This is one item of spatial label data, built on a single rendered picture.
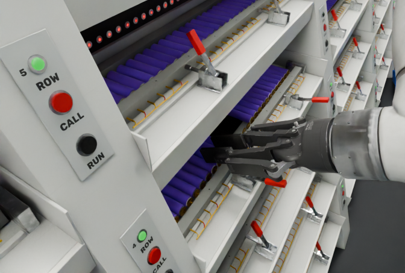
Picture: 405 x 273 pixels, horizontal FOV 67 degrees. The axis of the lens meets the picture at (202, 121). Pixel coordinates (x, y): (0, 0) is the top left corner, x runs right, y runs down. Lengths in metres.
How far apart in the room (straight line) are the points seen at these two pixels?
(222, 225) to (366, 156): 0.25
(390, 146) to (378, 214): 1.11
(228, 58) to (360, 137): 0.25
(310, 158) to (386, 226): 1.04
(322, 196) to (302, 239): 0.17
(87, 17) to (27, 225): 0.19
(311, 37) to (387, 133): 0.50
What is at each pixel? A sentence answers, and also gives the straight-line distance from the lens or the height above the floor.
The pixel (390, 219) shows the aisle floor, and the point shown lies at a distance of 1.48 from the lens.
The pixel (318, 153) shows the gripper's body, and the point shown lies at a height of 0.86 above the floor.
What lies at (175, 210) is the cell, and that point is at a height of 0.78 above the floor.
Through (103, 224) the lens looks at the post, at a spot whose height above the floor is 0.93.
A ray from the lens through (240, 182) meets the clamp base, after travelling 0.56.
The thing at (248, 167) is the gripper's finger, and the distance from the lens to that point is 0.46.
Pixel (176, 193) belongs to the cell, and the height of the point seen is 0.79.
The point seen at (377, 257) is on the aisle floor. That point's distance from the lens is 1.37.
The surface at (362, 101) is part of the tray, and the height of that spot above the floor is 0.34.
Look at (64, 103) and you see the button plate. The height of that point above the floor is 1.05.
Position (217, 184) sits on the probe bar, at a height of 0.78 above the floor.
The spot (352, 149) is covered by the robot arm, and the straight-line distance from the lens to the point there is 0.40.
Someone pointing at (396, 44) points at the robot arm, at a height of 0.95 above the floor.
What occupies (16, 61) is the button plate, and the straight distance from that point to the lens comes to 0.26.
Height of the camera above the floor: 1.12
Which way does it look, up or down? 28 degrees down
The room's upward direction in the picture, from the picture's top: 20 degrees counter-clockwise
